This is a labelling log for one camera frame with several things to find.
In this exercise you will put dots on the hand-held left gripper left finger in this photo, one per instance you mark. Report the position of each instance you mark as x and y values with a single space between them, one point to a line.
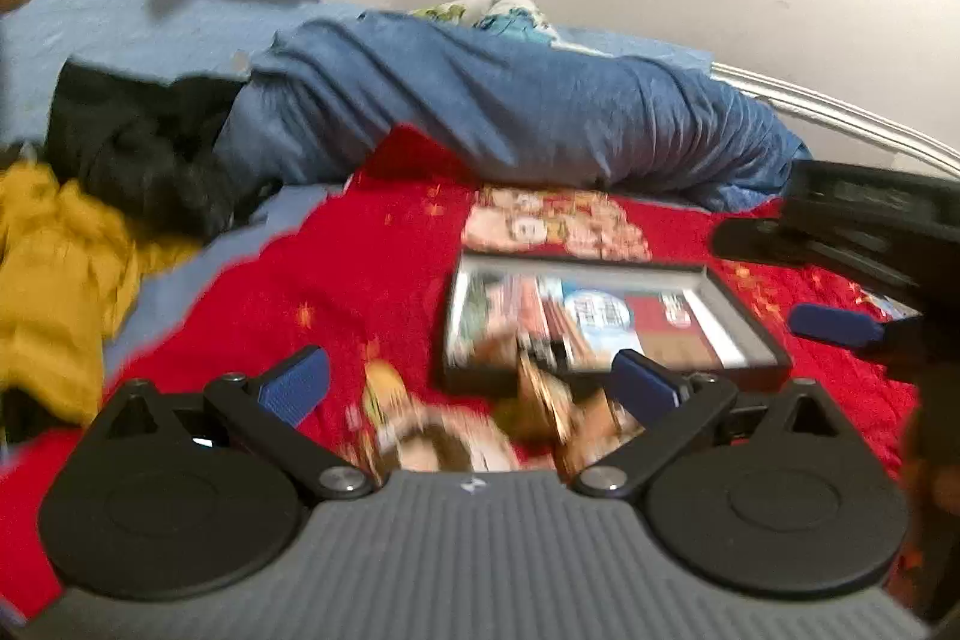
296 386

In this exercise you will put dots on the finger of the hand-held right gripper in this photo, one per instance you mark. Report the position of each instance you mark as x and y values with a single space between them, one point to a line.
832 322
757 239

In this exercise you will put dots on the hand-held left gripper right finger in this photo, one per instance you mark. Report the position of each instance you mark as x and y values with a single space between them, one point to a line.
645 381

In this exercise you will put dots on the black cardboard box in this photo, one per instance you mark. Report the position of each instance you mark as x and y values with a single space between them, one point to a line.
731 310

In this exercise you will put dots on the brown cardboard piece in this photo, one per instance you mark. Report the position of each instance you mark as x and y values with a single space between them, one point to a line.
555 407

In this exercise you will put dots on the colourful printed book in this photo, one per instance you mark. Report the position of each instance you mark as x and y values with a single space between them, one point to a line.
600 317

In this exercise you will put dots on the white bed headboard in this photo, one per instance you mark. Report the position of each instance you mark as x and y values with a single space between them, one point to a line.
825 108

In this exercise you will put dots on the red printed blanket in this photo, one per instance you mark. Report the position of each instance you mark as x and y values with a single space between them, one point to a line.
337 280

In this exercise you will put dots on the mustard yellow garment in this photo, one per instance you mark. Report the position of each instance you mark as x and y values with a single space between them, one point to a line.
52 280

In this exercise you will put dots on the black clothing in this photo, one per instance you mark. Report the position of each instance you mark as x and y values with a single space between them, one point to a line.
142 153

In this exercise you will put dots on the blue duvet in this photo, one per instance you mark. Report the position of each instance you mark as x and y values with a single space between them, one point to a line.
487 108

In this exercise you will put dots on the floral pillow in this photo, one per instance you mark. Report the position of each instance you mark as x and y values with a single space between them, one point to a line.
510 10

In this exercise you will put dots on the light blue bedsheet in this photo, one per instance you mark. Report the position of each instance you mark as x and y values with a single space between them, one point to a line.
112 25

